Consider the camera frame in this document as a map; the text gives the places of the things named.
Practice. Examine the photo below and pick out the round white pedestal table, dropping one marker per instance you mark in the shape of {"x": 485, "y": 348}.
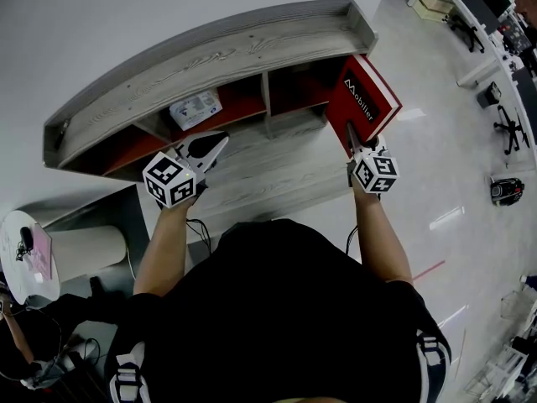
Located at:
{"x": 84, "y": 250}

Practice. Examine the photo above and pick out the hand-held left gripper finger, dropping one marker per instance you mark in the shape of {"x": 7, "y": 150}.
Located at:
{"x": 199, "y": 143}
{"x": 214, "y": 155}

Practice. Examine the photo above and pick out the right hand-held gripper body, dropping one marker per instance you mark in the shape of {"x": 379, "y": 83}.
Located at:
{"x": 375, "y": 174}

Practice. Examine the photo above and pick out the black trash bin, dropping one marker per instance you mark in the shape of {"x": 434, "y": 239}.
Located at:
{"x": 490, "y": 95}

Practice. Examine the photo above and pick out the black desk divider panel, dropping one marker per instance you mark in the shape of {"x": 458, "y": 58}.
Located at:
{"x": 476, "y": 8}

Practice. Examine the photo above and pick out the black star-base office chair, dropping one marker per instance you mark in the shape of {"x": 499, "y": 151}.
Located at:
{"x": 466, "y": 32}
{"x": 512, "y": 126}

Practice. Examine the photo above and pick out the pink booklet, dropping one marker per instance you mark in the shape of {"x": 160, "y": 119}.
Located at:
{"x": 42, "y": 252}

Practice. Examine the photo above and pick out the white printed cardboard box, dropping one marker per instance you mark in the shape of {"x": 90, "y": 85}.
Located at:
{"x": 195, "y": 109}

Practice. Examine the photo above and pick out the dark grey floor mat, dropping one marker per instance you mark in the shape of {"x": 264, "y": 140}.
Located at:
{"x": 92, "y": 204}

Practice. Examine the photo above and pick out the red book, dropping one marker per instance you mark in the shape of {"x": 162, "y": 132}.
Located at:
{"x": 361, "y": 99}

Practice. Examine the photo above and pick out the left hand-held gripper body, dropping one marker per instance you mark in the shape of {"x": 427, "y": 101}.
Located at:
{"x": 170, "y": 181}

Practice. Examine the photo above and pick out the black round floor device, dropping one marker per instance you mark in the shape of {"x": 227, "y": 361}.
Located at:
{"x": 507, "y": 190}

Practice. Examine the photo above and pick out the person's right forearm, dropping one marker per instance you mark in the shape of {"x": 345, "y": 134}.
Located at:
{"x": 382, "y": 233}

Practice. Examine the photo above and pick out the grey wooden desk hutch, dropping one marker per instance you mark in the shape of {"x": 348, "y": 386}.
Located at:
{"x": 210, "y": 57}

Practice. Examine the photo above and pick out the beige storage boxes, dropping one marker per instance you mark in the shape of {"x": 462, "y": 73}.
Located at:
{"x": 436, "y": 1}

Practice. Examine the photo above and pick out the person's black shirt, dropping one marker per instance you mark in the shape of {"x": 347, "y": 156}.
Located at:
{"x": 277, "y": 317}

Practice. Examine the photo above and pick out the white metal rack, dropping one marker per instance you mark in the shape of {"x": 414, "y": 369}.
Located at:
{"x": 503, "y": 372}

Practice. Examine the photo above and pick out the person's left forearm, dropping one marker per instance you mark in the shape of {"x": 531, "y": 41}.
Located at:
{"x": 165, "y": 246}

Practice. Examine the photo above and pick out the small dark metal tool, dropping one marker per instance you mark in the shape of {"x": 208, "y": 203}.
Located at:
{"x": 61, "y": 132}

